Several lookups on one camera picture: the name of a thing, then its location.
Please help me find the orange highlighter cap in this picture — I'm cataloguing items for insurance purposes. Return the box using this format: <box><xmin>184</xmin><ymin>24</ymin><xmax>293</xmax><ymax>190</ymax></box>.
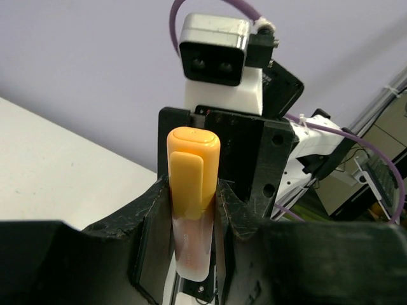
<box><xmin>167</xmin><ymin>126</ymin><xmax>221</xmax><ymax>220</ymax></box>

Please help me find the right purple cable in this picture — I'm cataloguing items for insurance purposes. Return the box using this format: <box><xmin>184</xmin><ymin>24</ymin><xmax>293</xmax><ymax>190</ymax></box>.
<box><xmin>169</xmin><ymin>0</ymin><xmax>406</xmax><ymax>225</ymax></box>

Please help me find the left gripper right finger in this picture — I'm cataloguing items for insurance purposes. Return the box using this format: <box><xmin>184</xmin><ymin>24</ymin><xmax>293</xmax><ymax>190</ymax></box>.
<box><xmin>216</xmin><ymin>180</ymin><xmax>406</xmax><ymax>304</ymax></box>

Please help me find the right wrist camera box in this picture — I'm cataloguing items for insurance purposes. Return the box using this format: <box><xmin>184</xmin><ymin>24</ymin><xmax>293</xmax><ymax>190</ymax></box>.
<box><xmin>179</xmin><ymin>13</ymin><xmax>251</xmax><ymax>86</ymax></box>

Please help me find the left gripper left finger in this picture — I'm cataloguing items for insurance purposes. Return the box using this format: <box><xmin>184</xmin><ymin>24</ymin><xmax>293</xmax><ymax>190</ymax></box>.
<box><xmin>1</xmin><ymin>176</ymin><xmax>172</xmax><ymax>304</ymax></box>

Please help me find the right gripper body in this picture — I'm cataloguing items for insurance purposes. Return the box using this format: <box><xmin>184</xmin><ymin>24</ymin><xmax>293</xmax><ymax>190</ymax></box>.
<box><xmin>158</xmin><ymin>62</ymin><xmax>304</xmax><ymax>217</ymax></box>

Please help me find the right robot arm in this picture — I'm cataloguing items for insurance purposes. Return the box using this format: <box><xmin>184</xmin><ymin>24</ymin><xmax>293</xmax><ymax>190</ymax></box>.
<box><xmin>158</xmin><ymin>67</ymin><xmax>351</xmax><ymax>220</ymax></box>

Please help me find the orange highlighter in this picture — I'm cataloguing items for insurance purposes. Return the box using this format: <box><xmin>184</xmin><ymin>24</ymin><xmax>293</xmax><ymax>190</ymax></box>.
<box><xmin>172</xmin><ymin>205</ymin><xmax>214</xmax><ymax>282</ymax></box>

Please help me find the right camera mount white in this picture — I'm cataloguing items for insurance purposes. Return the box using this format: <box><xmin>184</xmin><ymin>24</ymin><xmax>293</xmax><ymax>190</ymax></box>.
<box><xmin>184</xmin><ymin>67</ymin><xmax>263</xmax><ymax>116</ymax></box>

